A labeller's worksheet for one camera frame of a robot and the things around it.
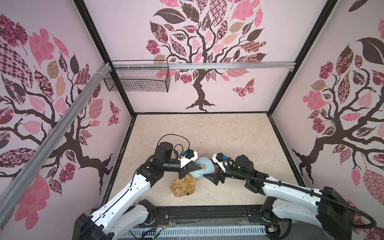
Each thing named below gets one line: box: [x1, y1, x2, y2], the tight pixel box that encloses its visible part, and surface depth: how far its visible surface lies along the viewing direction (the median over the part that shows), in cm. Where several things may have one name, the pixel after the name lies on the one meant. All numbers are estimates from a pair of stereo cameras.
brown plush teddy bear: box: [170, 164, 219, 198], surface depth 69 cm
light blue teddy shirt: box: [191, 157, 215, 179], surface depth 71 cm
